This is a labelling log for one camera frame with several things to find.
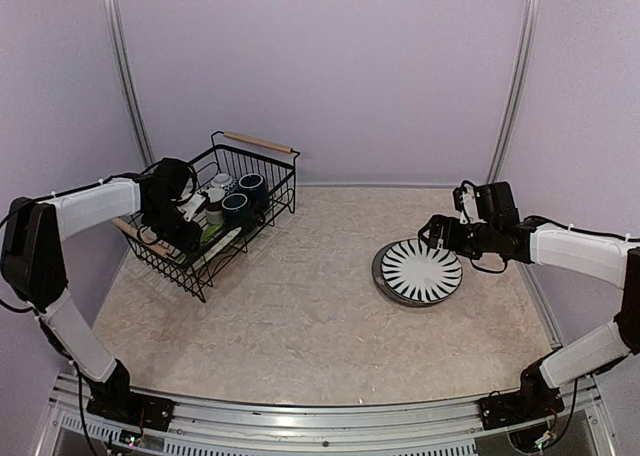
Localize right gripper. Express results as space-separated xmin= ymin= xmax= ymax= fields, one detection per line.
xmin=418 ymin=214 xmax=499 ymax=260

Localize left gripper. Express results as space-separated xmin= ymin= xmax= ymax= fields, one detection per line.
xmin=144 ymin=200 xmax=202 ymax=254

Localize green plastic plate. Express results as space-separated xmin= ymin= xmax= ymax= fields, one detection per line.
xmin=176 ymin=225 xmax=223 ymax=264

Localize white blue striped plate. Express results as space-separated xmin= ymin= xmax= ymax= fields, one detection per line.
xmin=380 ymin=238 xmax=464 ymax=301

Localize grey reindeer plate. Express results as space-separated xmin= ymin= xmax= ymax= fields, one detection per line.
xmin=371 ymin=240 xmax=464 ymax=308

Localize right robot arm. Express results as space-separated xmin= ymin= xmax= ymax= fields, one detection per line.
xmin=418 ymin=180 xmax=639 ymax=420

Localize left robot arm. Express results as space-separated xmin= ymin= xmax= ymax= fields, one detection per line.
xmin=1 ymin=158 xmax=202 ymax=422

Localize white brown ceramic cup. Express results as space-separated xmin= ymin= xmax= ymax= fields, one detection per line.
xmin=205 ymin=187 xmax=226 ymax=226

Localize ribbed round woven plate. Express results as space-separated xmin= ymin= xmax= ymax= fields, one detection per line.
xmin=192 ymin=227 xmax=242 ymax=271

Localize dark green mug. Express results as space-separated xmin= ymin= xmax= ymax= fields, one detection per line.
xmin=221 ymin=193 xmax=268 ymax=236

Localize blue white patterned bowl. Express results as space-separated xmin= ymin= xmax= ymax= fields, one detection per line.
xmin=207 ymin=172 xmax=238 ymax=201

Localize dark blue mug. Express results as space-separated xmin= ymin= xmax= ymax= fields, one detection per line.
xmin=238 ymin=173 xmax=269 ymax=212

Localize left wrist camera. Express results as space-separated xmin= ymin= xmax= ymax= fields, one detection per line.
xmin=177 ymin=193 xmax=207 ymax=221

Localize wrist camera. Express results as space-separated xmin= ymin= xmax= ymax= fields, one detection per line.
xmin=177 ymin=193 xmax=207 ymax=221
xmin=453 ymin=180 xmax=478 ymax=224

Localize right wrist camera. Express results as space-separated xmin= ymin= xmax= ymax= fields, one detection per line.
xmin=453 ymin=180 xmax=478 ymax=224

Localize black wire dish rack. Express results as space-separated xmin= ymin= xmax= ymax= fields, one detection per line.
xmin=114 ymin=131 xmax=299 ymax=302

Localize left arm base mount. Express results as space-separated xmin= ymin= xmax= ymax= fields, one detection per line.
xmin=87 ymin=393 xmax=176 ymax=432

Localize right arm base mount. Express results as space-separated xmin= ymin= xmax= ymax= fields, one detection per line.
xmin=477 ymin=391 xmax=565 ymax=430

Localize aluminium front rail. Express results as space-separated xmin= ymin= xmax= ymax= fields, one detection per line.
xmin=34 ymin=373 xmax=619 ymax=455

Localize left aluminium corner post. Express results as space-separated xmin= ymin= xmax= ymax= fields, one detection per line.
xmin=103 ymin=0 xmax=156 ymax=166

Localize aluminium corner post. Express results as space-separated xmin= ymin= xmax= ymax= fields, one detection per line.
xmin=103 ymin=0 xmax=156 ymax=166
xmin=485 ymin=0 xmax=540 ymax=184

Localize right aluminium corner post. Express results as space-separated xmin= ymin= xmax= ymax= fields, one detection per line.
xmin=485 ymin=0 xmax=540 ymax=184

